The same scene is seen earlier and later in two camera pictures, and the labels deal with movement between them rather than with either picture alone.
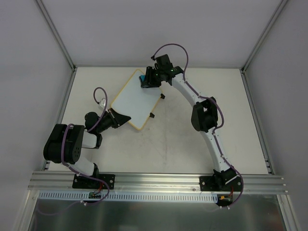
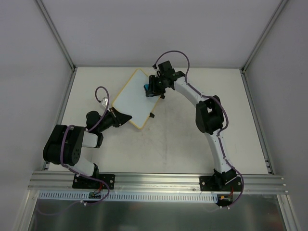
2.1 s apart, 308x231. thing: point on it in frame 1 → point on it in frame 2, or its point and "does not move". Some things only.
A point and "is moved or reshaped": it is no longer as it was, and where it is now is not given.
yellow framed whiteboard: (137, 103) does not move
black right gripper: (149, 77) → (153, 86)
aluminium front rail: (59, 182) does not move
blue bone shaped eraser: (142, 77) is moved or reshaped
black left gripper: (113, 118) does not move
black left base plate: (82, 182) does not move
